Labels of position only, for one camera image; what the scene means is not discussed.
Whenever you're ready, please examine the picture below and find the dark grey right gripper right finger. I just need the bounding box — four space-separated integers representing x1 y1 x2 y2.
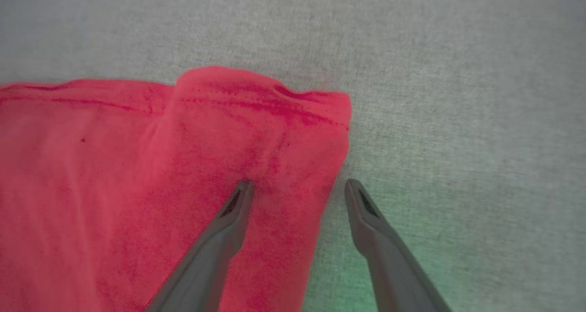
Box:
344 178 455 312

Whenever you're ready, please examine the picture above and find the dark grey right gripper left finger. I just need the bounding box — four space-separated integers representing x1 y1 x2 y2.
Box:
145 179 255 312

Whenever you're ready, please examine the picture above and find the red garment with white trim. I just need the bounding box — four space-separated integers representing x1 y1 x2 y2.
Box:
0 66 353 312

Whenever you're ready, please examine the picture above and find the grey fabric sofa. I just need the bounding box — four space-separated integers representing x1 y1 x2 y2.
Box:
0 0 586 312

